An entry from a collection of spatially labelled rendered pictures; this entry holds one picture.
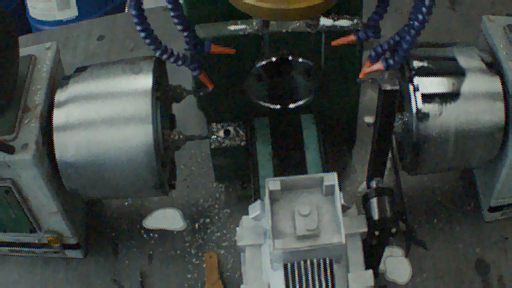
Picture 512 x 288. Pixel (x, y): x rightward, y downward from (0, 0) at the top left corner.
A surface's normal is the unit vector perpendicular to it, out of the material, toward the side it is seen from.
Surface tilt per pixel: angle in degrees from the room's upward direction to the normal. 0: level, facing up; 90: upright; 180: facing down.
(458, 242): 0
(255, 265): 0
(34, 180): 89
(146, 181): 84
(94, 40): 0
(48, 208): 89
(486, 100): 36
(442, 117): 47
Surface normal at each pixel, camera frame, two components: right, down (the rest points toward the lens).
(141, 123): 0.00, 0.04
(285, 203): -0.04, -0.61
